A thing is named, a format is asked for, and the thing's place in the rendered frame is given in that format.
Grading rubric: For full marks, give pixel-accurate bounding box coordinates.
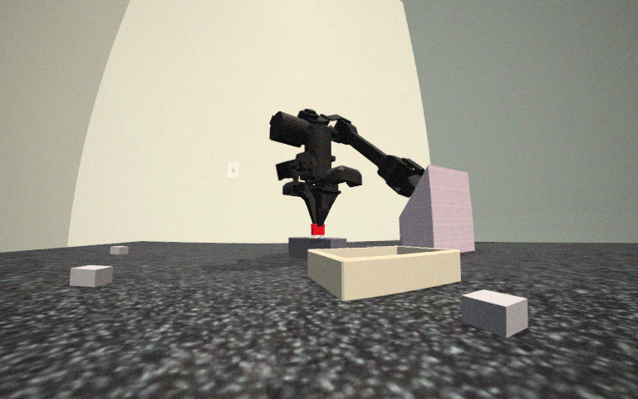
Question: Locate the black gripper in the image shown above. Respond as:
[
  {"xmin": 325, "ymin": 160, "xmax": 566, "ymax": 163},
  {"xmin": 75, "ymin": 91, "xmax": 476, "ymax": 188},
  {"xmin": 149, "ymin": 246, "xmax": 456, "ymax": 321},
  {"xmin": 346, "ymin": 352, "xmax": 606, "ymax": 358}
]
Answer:
[{"xmin": 282, "ymin": 147, "xmax": 363, "ymax": 227}]

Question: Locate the cream open tray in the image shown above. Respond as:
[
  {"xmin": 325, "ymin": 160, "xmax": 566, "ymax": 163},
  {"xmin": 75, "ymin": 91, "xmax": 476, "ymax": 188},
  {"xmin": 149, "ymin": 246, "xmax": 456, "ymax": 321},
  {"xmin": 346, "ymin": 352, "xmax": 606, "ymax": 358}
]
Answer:
[{"xmin": 307, "ymin": 246, "xmax": 461, "ymax": 301}]

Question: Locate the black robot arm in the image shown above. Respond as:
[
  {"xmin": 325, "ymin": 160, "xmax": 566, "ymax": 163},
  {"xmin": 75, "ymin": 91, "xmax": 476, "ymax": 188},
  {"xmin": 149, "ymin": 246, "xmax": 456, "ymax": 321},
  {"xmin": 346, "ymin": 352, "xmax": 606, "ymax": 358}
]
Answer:
[{"xmin": 269, "ymin": 109, "xmax": 425, "ymax": 198}]

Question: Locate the red blade fuse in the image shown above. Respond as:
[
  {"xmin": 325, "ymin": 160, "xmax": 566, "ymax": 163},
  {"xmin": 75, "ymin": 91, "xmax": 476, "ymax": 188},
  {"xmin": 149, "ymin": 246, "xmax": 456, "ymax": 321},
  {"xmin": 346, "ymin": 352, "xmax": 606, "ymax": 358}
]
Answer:
[{"xmin": 311, "ymin": 224, "xmax": 325, "ymax": 239}]

